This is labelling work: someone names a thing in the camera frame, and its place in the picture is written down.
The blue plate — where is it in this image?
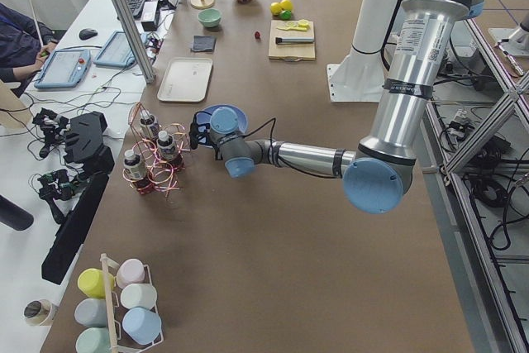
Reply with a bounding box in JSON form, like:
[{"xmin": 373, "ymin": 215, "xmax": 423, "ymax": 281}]
[{"xmin": 198, "ymin": 104, "xmax": 248, "ymax": 132}]

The yellow lemon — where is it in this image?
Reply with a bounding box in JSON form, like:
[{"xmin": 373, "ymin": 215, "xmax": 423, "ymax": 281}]
[
  {"xmin": 269, "ymin": 2, "xmax": 283, "ymax": 16},
  {"xmin": 279, "ymin": 0, "xmax": 293, "ymax": 12}
]

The green bowl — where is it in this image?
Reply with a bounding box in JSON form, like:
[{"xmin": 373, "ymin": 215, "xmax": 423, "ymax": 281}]
[{"xmin": 198, "ymin": 8, "xmax": 222, "ymax": 28}]

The green lime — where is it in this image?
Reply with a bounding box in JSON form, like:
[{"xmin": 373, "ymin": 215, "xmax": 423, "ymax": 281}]
[{"xmin": 279, "ymin": 10, "xmax": 292, "ymax": 21}]

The cream tray with rabbit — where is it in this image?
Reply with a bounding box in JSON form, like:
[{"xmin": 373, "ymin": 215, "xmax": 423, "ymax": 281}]
[{"xmin": 157, "ymin": 57, "xmax": 213, "ymax": 103}]

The grey folded cloth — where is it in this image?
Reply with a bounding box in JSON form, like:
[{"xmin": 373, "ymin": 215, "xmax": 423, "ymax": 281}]
[{"xmin": 191, "ymin": 36, "xmax": 217, "ymax": 52}]

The wooden cutting board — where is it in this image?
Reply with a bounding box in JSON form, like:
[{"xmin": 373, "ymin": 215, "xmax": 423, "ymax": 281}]
[{"xmin": 268, "ymin": 20, "xmax": 316, "ymax": 61}]

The blue teach pendant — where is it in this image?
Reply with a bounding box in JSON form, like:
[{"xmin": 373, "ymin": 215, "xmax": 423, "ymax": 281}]
[
  {"xmin": 34, "ymin": 48, "xmax": 91, "ymax": 90},
  {"xmin": 93, "ymin": 31, "xmax": 136, "ymax": 69}
]

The black computer mouse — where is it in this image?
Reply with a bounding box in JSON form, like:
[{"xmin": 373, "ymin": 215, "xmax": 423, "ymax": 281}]
[{"xmin": 79, "ymin": 28, "xmax": 98, "ymax": 41}]

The pink cup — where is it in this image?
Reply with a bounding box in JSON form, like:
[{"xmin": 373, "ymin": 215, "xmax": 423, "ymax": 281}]
[{"xmin": 116, "ymin": 258, "xmax": 145, "ymax": 289}]

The white cup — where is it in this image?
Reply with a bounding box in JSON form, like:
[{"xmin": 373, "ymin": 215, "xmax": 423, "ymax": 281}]
[{"xmin": 120, "ymin": 284, "xmax": 158, "ymax": 310}]

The yellow cup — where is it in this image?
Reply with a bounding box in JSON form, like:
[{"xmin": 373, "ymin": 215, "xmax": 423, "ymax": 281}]
[{"xmin": 77, "ymin": 268, "xmax": 105, "ymax": 298}]

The seated person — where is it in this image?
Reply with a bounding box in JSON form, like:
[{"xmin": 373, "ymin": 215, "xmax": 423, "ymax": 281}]
[{"xmin": 1, "ymin": 3, "xmax": 59, "ymax": 83}]

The blue cup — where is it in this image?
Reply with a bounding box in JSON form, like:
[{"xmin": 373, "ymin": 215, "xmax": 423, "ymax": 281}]
[{"xmin": 122, "ymin": 307, "xmax": 162, "ymax": 345}]

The grey cup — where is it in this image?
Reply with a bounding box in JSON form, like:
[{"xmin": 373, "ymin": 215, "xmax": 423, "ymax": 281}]
[{"xmin": 74, "ymin": 298, "xmax": 107, "ymax": 327}]

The mint green cup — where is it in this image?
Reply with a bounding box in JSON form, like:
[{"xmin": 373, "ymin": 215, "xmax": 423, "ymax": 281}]
[{"xmin": 75, "ymin": 327, "xmax": 111, "ymax": 353}]

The tape roll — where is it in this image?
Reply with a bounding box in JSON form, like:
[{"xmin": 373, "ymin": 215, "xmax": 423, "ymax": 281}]
[{"xmin": 23, "ymin": 299, "xmax": 58, "ymax": 327}]

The copper wire bottle rack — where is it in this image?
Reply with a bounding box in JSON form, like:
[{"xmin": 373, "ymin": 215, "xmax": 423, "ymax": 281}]
[{"xmin": 122, "ymin": 102, "xmax": 190, "ymax": 208}]

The knife with black handle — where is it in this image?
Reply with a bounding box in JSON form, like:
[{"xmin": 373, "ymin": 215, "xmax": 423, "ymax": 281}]
[{"xmin": 274, "ymin": 36, "xmax": 315, "ymax": 45}]

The aluminium frame post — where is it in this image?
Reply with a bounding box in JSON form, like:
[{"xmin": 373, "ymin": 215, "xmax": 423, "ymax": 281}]
[{"xmin": 111, "ymin": 0, "xmax": 155, "ymax": 83}]

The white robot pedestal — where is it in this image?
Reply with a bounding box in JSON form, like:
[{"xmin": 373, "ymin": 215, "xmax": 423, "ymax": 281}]
[{"xmin": 327, "ymin": 0, "xmax": 398, "ymax": 103}]

